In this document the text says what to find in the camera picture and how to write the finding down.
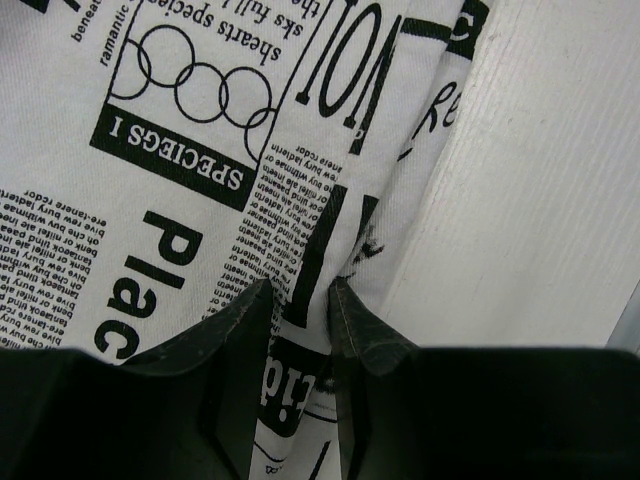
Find newspaper print trousers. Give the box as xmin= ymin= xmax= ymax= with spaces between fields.
xmin=1 ymin=1 xmax=489 ymax=479

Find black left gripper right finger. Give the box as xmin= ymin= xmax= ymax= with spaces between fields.
xmin=328 ymin=279 xmax=639 ymax=479

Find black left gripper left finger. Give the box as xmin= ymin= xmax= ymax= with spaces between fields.
xmin=1 ymin=280 xmax=273 ymax=479

